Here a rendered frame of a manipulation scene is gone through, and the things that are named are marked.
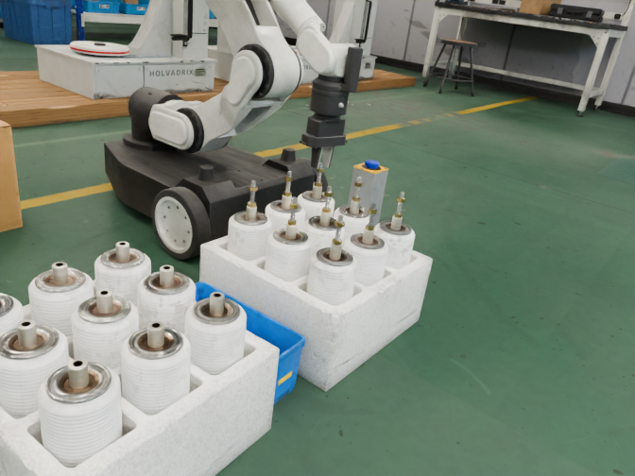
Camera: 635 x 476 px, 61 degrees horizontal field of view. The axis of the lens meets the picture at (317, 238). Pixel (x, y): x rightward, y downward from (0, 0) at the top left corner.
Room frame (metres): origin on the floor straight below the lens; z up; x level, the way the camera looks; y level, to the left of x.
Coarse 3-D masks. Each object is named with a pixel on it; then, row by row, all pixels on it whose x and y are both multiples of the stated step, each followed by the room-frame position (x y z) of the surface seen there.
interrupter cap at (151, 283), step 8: (176, 272) 0.82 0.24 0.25; (144, 280) 0.78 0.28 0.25; (152, 280) 0.78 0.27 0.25; (176, 280) 0.80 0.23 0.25; (184, 280) 0.80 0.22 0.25; (152, 288) 0.76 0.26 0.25; (160, 288) 0.76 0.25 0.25; (168, 288) 0.77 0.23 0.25; (176, 288) 0.77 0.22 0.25; (184, 288) 0.77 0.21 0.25
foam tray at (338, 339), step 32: (224, 256) 1.05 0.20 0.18; (416, 256) 1.18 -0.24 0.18; (224, 288) 1.04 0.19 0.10; (256, 288) 0.98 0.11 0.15; (288, 288) 0.94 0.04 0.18; (384, 288) 1.00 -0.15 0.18; (416, 288) 1.13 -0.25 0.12; (288, 320) 0.93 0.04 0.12; (320, 320) 0.88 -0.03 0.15; (352, 320) 0.91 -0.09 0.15; (384, 320) 1.02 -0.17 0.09; (416, 320) 1.16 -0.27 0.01; (320, 352) 0.88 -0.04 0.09; (352, 352) 0.93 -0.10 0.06; (320, 384) 0.87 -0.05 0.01
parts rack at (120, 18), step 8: (80, 0) 5.46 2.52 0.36; (80, 8) 5.46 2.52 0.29; (80, 16) 5.46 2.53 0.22; (88, 16) 5.51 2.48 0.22; (96, 16) 5.59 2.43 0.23; (104, 16) 5.65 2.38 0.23; (112, 16) 5.75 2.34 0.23; (120, 16) 5.81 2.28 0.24; (128, 16) 5.88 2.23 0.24; (136, 16) 5.96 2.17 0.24; (144, 16) 6.03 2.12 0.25; (80, 24) 5.45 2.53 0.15; (216, 24) 6.86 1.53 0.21; (80, 32) 5.45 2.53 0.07; (80, 40) 5.44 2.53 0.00
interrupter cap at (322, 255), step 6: (318, 252) 0.97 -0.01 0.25; (324, 252) 0.98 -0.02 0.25; (342, 252) 0.99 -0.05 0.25; (348, 252) 0.99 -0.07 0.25; (318, 258) 0.95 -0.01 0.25; (324, 258) 0.95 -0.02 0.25; (342, 258) 0.97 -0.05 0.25; (348, 258) 0.97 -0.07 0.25; (330, 264) 0.93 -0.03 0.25; (336, 264) 0.93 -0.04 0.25; (342, 264) 0.93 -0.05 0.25; (348, 264) 0.94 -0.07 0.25
